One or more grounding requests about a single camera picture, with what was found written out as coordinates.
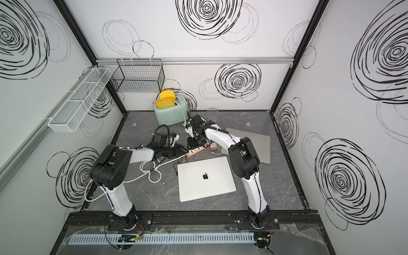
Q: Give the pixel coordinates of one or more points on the grey laptop back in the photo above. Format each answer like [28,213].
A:
[261,143]

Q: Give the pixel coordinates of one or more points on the pink power strip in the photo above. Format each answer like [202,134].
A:
[197,150]

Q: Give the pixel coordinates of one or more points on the clear drinking glass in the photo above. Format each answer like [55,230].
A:
[212,114]

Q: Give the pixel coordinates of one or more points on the black wire basket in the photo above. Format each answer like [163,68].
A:
[143,75]

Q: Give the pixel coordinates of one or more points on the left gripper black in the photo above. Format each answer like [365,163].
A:
[177,151]

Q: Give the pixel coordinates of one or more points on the white slotted cable duct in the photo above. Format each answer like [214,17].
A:
[163,238]

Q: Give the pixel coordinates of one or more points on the silver laptop front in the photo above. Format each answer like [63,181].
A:
[205,178]

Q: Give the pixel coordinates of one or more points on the yellow toast slice front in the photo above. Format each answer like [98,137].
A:
[165,103]

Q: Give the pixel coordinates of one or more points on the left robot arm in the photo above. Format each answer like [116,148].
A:
[110,169]

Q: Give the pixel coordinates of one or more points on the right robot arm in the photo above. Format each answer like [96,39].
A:
[244,161]

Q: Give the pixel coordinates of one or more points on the yellow toast slice back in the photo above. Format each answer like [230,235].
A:
[166,94]

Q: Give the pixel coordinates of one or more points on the white mesh shelf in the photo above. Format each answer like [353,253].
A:
[79,102]

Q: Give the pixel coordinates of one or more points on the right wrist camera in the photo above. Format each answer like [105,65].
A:
[190,127]

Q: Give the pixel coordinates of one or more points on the yellow toast slice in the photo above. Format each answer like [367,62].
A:
[166,94]
[165,103]

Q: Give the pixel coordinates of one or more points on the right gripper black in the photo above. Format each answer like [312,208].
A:
[192,145]

